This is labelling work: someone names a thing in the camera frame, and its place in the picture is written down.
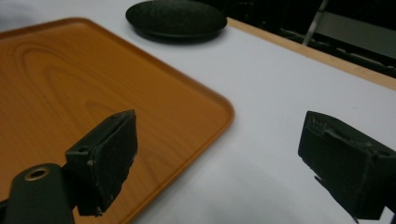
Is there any black oval fabric object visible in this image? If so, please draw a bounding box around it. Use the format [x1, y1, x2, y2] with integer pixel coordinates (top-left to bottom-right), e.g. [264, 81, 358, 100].
[125, 0, 228, 40]

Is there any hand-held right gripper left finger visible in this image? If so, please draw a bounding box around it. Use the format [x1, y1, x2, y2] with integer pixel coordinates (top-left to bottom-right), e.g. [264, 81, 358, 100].
[64, 108, 139, 217]

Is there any wooden tray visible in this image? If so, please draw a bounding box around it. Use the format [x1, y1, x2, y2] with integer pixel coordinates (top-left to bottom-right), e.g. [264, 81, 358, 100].
[0, 17, 235, 224]

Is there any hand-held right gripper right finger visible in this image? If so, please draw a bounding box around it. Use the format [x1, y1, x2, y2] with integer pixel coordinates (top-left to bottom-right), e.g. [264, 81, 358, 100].
[297, 110, 396, 224]

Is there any metal stand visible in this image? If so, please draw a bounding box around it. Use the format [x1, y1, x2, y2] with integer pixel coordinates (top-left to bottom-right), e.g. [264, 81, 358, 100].
[302, 0, 331, 47]

